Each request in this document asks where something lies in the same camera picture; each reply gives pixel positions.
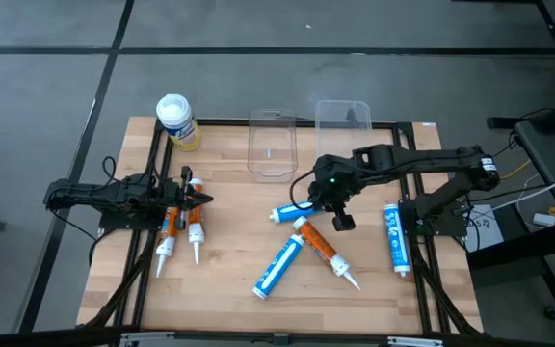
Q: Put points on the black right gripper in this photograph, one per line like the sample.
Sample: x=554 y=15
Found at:
x=330 y=180

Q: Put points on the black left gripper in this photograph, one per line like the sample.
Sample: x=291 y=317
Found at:
x=162 y=195

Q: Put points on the orange Gorilla sealant tube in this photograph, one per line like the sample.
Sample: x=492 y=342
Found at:
x=318 y=243
x=196 y=233
x=166 y=246

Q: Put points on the blue white silicone tube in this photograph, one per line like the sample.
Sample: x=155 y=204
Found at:
x=277 y=267
x=397 y=241
x=289 y=212

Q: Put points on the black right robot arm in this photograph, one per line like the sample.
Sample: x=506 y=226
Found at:
x=427 y=161

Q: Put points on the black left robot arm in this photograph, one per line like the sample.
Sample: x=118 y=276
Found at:
x=89 y=193

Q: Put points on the yellow Lysol wipes canister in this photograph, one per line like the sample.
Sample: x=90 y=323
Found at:
x=181 y=127

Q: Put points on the wide clear plastic bin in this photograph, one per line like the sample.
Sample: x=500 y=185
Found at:
x=342 y=125

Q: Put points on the white power adapter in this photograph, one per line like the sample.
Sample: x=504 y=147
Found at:
x=543 y=220

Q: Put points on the black caster wheel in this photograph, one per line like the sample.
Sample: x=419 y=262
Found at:
x=553 y=312

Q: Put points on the black aluminium table frame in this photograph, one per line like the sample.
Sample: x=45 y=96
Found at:
x=224 y=122

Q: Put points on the grey metal bracket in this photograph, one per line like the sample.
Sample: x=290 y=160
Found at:
x=414 y=342
x=147 y=338

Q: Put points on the black desk leg frame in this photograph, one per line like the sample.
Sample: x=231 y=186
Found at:
x=523 y=246

